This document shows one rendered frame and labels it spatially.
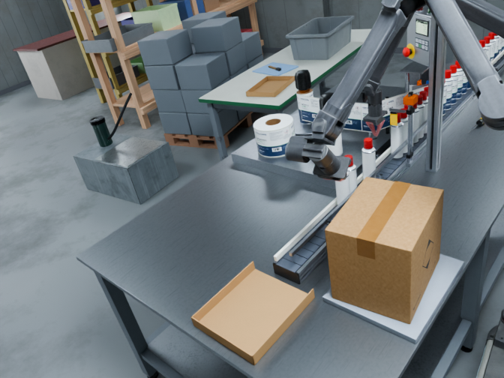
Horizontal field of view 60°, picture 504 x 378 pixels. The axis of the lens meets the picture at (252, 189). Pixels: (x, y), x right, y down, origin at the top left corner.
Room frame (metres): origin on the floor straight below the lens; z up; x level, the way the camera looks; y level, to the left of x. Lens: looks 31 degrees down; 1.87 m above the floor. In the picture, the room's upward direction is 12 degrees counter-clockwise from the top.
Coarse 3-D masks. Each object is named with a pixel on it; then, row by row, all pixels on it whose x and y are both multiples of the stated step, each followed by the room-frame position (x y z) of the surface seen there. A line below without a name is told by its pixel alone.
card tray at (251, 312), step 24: (240, 288) 1.10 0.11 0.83; (264, 288) 1.08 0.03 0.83; (288, 288) 1.06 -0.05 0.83; (216, 312) 1.02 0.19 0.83; (240, 312) 1.00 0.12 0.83; (264, 312) 0.97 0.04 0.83; (288, 312) 0.95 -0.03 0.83; (216, 336) 0.90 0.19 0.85; (240, 336) 0.90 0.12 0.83; (264, 336) 0.88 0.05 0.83
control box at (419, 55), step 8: (424, 8) 1.73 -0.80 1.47; (416, 16) 1.68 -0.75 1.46; (424, 16) 1.63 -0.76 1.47; (408, 32) 1.74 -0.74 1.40; (408, 40) 1.74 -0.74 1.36; (416, 48) 1.68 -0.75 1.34; (448, 48) 1.60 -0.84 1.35; (408, 56) 1.73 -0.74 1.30; (416, 56) 1.68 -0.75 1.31; (424, 56) 1.62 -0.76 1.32; (448, 56) 1.60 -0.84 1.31; (424, 64) 1.62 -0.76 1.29
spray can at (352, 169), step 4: (344, 156) 1.41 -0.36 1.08; (348, 156) 1.40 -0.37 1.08; (352, 160) 1.39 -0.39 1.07; (352, 164) 1.39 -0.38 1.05; (348, 168) 1.38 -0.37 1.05; (352, 168) 1.38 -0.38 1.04; (352, 172) 1.37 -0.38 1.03; (352, 176) 1.37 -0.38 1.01; (356, 176) 1.39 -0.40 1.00; (352, 180) 1.37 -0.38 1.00; (356, 180) 1.39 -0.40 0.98; (352, 184) 1.37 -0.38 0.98; (356, 184) 1.38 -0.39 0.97; (352, 188) 1.37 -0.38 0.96
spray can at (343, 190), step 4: (348, 172) 1.36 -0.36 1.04; (348, 176) 1.34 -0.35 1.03; (344, 180) 1.34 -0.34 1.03; (348, 180) 1.34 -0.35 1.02; (336, 184) 1.35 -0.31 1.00; (340, 184) 1.34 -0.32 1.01; (344, 184) 1.34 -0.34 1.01; (348, 184) 1.34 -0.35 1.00; (336, 188) 1.36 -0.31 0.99; (340, 188) 1.34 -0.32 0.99; (344, 188) 1.34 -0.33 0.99; (348, 188) 1.34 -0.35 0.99; (336, 192) 1.36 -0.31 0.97; (340, 192) 1.34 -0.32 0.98; (344, 192) 1.34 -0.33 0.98; (348, 192) 1.34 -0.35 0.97; (340, 196) 1.34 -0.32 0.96; (344, 196) 1.34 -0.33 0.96; (340, 200) 1.34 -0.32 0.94
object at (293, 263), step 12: (420, 144) 1.74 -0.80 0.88; (384, 168) 1.60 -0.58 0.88; (396, 168) 1.58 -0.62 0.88; (312, 228) 1.29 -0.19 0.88; (324, 228) 1.27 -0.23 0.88; (300, 240) 1.23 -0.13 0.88; (312, 240) 1.22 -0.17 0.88; (324, 240) 1.20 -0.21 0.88; (288, 252) 1.18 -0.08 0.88; (300, 252) 1.17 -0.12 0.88; (312, 252) 1.15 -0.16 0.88; (276, 264) 1.13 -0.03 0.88; (288, 264) 1.12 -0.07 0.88; (300, 264) 1.11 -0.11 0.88
